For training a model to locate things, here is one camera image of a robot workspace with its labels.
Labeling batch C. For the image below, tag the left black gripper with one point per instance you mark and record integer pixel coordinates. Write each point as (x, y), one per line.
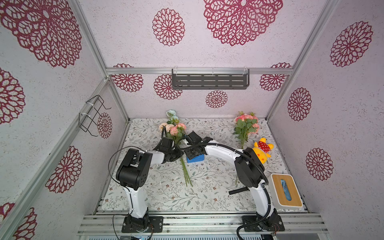
(179, 154)

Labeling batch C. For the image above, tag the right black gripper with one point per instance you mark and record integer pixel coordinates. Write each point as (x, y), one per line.
(192, 151)

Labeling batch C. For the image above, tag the blue tape dispenser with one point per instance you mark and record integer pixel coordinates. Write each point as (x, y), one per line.
(196, 159)

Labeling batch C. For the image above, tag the pink rose bouquet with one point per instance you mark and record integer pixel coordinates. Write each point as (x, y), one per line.
(244, 129)
(175, 130)

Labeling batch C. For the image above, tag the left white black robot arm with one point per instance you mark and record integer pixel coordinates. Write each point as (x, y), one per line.
(132, 175)

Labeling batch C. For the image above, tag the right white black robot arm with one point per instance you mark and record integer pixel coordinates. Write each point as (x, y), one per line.
(263, 203)

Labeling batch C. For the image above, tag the floral patterned table mat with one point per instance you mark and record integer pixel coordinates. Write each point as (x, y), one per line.
(212, 179)

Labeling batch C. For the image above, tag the black wristwatch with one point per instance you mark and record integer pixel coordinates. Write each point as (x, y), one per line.
(237, 191)

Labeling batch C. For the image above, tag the yellow plush toy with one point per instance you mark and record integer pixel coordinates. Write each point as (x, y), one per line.
(263, 150)

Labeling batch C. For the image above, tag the blue tool on tray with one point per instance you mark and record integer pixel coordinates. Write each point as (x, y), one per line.
(286, 190)

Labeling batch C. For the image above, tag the wooden tray white rim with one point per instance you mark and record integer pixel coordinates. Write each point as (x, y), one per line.
(278, 195)

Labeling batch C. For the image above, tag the dark grey wall shelf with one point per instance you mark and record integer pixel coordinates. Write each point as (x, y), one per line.
(210, 81)

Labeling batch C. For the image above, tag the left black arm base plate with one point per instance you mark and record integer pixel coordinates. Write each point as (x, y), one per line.
(145, 225)

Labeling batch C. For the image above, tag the black wire wall rack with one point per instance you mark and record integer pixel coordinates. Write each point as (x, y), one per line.
(90, 117)

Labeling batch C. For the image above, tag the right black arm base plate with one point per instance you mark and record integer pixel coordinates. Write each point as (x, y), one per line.
(277, 223)

